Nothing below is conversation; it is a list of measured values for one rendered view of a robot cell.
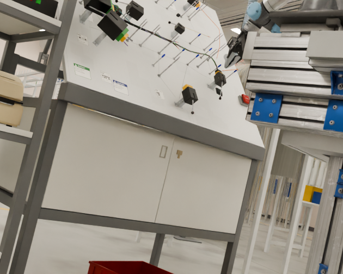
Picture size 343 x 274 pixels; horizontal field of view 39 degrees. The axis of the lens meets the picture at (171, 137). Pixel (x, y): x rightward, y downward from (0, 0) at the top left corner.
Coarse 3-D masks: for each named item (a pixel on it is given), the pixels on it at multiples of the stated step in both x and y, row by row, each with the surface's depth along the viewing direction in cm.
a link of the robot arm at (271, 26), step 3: (270, 21) 226; (267, 24) 227; (270, 24) 227; (273, 24) 228; (276, 24) 227; (264, 27) 230; (267, 27) 229; (270, 27) 229; (273, 27) 228; (276, 27) 227; (279, 27) 228; (270, 30) 231; (273, 30) 229; (276, 30) 229; (279, 30) 230
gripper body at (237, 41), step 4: (240, 32) 245; (244, 32) 239; (232, 36) 245; (240, 36) 244; (232, 40) 245; (236, 40) 242; (240, 40) 243; (228, 44) 246; (232, 44) 244; (236, 44) 241; (240, 44) 241; (236, 48) 241; (240, 48) 242; (236, 52) 247; (240, 52) 243
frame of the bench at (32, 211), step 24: (48, 120) 177; (48, 144) 175; (48, 168) 176; (0, 192) 195; (24, 216) 174; (48, 216) 178; (72, 216) 184; (96, 216) 191; (240, 216) 248; (24, 240) 172; (24, 264) 173
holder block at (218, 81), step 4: (220, 72) 241; (216, 76) 240; (220, 76) 238; (224, 76) 241; (216, 80) 239; (220, 80) 237; (224, 80) 239; (216, 84) 239; (220, 84) 239; (224, 84) 240
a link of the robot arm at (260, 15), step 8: (264, 0) 219; (272, 0) 216; (280, 0) 214; (288, 0) 214; (248, 8) 222; (256, 8) 219; (264, 8) 219; (272, 8) 218; (256, 16) 220; (264, 16) 221; (264, 24) 227
